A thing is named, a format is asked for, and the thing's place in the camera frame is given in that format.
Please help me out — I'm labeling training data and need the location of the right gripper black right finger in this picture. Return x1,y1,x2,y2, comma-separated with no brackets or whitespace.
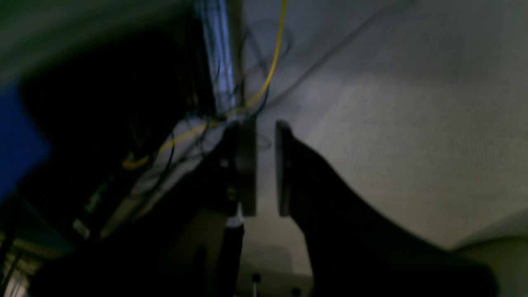
275,120,500,297

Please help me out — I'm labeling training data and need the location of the blue object at edge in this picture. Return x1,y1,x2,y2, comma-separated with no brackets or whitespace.
0,83,52,203

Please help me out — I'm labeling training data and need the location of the aluminium frame post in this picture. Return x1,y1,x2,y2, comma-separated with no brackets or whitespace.
194,0,239,116

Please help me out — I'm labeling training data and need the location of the yellow cable on floor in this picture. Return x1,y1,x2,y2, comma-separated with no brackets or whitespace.
122,0,288,170

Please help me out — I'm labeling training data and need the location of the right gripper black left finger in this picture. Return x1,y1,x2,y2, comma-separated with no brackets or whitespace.
28,120,258,297

